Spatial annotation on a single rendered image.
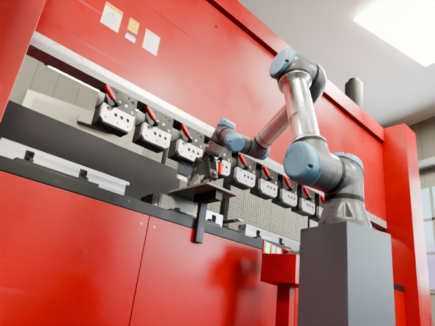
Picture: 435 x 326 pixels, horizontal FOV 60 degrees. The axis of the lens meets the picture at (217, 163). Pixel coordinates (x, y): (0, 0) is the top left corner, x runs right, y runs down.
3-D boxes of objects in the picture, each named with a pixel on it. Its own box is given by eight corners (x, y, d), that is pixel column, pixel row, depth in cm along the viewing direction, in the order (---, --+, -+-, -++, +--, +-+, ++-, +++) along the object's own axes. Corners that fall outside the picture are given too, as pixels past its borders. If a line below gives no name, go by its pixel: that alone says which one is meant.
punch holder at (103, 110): (99, 118, 151) (108, 84, 157) (89, 124, 156) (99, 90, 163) (131, 132, 160) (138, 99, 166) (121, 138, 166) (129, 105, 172)
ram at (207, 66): (21, 39, 136) (78, -106, 165) (14, 48, 141) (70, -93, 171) (387, 229, 319) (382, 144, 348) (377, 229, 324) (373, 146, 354)
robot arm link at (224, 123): (225, 120, 159) (218, 114, 166) (213, 143, 161) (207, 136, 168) (240, 127, 162) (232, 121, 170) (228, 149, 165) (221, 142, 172)
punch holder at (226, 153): (208, 167, 187) (212, 138, 193) (197, 171, 193) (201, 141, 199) (229, 176, 196) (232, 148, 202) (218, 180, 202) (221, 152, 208)
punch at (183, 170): (177, 177, 177) (180, 158, 180) (175, 178, 178) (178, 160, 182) (193, 184, 183) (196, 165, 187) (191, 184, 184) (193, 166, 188)
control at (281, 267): (295, 283, 154) (296, 239, 161) (259, 281, 162) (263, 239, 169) (311, 288, 169) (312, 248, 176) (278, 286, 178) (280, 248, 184)
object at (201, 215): (210, 240, 150) (216, 189, 158) (187, 242, 160) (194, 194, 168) (217, 242, 152) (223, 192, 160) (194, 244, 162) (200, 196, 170)
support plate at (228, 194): (207, 184, 152) (207, 181, 153) (168, 193, 171) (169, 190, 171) (237, 196, 163) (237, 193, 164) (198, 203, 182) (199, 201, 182)
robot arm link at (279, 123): (334, 68, 144) (257, 149, 172) (313, 56, 138) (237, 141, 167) (344, 86, 136) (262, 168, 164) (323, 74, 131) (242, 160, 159)
